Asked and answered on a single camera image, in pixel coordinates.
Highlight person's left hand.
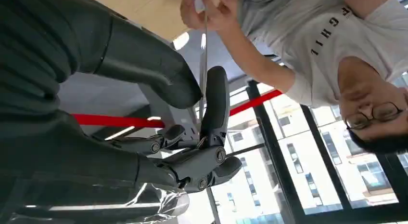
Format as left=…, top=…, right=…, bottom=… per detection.
left=180, top=0, right=240, bottom=32

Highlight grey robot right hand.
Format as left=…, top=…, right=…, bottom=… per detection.
left=0, top=15, right=243, bottom=195

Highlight ceiling light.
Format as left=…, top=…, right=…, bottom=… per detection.
left=172, top=31, right=191, bottom=51

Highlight red bar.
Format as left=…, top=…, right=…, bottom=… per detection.
left=71, top=89, right=284, bottom=130

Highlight person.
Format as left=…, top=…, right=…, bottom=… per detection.
left=180, top=0, right=408, bottom=155

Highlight clear plastic wrap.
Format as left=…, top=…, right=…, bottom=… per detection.
left=9, top=184, right=191, bottom=224

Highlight black glasses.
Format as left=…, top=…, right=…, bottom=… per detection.
left=344, top=101, right=405, bottom=131

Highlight black window frame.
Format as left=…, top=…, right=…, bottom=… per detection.
left=205, top=79, right=408, bottom=224

